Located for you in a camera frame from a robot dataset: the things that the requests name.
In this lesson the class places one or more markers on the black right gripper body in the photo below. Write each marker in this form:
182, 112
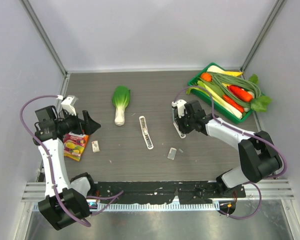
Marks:
186, 123

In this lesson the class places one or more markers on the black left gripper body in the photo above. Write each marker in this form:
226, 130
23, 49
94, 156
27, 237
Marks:
81, 126

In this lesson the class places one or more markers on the staples box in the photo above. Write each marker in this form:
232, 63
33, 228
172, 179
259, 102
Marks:
95, 146

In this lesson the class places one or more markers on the staples tray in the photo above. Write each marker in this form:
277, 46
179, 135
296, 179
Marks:
172, 153

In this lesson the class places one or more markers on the white stapler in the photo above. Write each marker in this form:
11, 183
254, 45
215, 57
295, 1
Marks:
145, 133

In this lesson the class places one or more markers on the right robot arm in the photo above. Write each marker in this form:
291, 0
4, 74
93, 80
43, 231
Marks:
257, 158

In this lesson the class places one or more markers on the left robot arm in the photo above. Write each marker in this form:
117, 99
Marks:
65, 199

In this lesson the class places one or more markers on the colourful snack packet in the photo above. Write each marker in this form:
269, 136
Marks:
74, 145

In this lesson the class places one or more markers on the pale green leek toy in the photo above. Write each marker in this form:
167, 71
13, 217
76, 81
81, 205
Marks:
217, 95

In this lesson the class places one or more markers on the red chili pepper toy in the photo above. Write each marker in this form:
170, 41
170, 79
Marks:
233, 103

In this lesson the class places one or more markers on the green bok choy toy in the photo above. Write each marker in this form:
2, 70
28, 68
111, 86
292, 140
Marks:
120, 99

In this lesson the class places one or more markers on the green plastic tray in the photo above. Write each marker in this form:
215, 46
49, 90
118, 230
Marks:
203, 94

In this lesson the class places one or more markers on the orange pumpkin toy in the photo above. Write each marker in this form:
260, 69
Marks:
206, 77

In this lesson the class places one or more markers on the green long beans bundle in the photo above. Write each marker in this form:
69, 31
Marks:
223, 81

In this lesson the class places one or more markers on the white radish toy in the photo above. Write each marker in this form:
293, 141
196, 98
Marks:
215, 69

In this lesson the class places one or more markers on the orange carrot toy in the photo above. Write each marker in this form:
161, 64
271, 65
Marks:
240, 93

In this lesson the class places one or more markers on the yellow corn toy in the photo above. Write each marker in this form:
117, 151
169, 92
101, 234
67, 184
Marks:
232, 73

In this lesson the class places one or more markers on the green lettuce leaf toy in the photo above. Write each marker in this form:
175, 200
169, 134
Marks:
260, 101

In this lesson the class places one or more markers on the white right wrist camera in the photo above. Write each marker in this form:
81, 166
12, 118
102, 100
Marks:
178, 108

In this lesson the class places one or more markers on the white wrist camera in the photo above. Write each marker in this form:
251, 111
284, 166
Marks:
178, 108
68, 104

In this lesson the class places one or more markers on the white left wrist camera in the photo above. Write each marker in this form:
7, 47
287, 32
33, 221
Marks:
68, 104

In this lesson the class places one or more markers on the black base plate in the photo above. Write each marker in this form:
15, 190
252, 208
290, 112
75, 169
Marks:
163, 192

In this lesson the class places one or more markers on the perforated cable duct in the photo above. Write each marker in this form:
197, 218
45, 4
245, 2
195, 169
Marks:
172, 207

